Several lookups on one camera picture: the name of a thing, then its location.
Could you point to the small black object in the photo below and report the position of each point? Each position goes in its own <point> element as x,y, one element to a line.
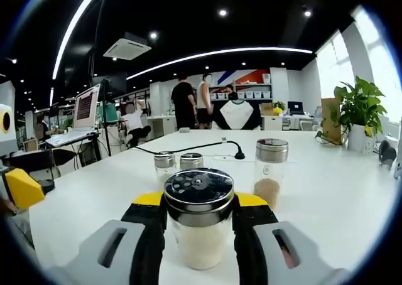
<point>46,186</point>

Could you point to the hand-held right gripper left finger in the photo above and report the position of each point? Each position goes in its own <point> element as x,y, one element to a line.
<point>147,234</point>

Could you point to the cardboard box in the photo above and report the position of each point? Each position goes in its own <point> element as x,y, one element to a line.
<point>267,109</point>

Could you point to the shelf of white storage bins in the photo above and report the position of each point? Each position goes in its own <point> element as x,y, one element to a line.
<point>251,93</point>

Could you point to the white handheld device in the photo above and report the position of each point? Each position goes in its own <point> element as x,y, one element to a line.
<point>398,169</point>

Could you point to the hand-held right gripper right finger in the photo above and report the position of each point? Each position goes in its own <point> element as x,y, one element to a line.
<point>251,234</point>

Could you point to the ceiling air conditioner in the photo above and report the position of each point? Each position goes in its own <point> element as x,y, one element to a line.
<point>127,46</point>

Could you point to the tall seasoning bottle white contents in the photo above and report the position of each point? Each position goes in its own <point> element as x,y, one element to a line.
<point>199,209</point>

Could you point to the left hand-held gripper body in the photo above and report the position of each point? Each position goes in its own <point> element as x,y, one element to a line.
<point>7,134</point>

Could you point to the black tripod stand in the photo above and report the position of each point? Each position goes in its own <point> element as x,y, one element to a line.
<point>106,131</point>

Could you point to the computer monitor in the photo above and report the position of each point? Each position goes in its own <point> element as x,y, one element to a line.
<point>296,107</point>

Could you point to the green potted plant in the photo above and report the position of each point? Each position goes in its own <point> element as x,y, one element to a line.
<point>361,109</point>

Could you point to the short glass seasoning bottle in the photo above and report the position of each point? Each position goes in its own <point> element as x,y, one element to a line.
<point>191,161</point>
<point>163,165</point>

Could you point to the brown paper bag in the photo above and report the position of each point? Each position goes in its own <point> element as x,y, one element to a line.
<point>329,118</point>

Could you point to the green board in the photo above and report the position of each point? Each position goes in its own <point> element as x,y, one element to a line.
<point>110,112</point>

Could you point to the small grey pouch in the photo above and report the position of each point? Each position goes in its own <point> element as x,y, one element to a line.
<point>184,129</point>

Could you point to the person's left hand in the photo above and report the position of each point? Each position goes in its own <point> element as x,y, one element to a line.
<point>7,208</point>

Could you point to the small yellow flower plant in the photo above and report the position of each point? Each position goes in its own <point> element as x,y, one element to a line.
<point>278,109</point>

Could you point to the black hanging screen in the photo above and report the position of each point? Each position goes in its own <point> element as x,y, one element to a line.
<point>116,82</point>

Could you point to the white laptop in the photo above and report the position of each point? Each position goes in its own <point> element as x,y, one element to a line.
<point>86,106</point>

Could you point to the black laptop stand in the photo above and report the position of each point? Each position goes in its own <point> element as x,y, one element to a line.
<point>94,150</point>

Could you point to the dark grey desk gadget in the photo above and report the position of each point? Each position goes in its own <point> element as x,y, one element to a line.
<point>387,153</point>

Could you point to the tall seasoning bottle brown contents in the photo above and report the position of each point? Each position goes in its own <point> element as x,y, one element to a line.
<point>271,159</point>

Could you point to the ceiling light strip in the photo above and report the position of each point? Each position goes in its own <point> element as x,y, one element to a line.
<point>72,24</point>
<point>220,53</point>

